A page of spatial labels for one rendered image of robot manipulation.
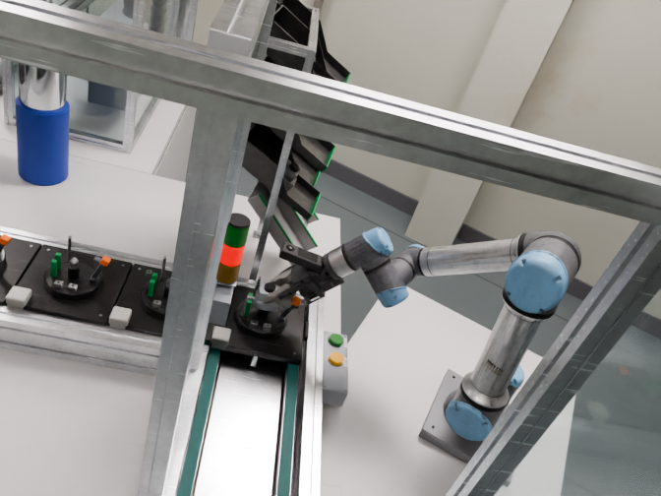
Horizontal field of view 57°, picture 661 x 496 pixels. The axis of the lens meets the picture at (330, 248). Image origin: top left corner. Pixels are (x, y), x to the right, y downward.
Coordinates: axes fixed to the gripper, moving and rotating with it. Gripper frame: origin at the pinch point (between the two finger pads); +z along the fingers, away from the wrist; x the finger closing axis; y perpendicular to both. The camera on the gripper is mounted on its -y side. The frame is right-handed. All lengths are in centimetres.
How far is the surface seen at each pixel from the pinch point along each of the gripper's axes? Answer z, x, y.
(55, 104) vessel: 43, 56, -61
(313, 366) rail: -1.6, -11.7, 20.0
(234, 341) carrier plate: 11.3, -9.8, 2.6
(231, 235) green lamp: -16.1, -21.2, -29.9
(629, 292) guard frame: -75, -84, -40
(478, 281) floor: -12, 171, 178
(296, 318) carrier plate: 1.0, 3.2, 14.6
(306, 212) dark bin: -14.7, 20.4, -4.3
